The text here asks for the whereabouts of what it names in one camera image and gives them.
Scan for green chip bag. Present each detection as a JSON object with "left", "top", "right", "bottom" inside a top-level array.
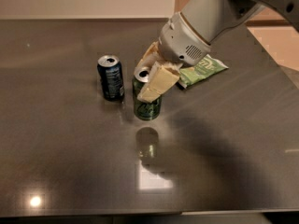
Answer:
[{"left": 178, "top": 55, "right": 228, "bottom": 89}]

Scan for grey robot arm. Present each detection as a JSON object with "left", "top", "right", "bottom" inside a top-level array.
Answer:
[{"left": 135, "top": 0, "right": 299, "bottom": 103}]

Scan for blue pepsi can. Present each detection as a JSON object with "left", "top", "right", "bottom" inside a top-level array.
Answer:
[{"left": 97, "top": 55, "right": 124, "bottom": 101}]

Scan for green soda can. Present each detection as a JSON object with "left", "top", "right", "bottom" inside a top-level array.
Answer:
[{"left": 132, "top": 67, "right": 162, "bottom": 120}]

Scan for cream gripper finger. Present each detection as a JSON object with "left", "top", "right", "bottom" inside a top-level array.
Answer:
[
  {"left": 135, "top": 41, "right": 163, "bottom": 74},
  {"left": 137, "top": 62, "right": 181, "bottom": 103}
]

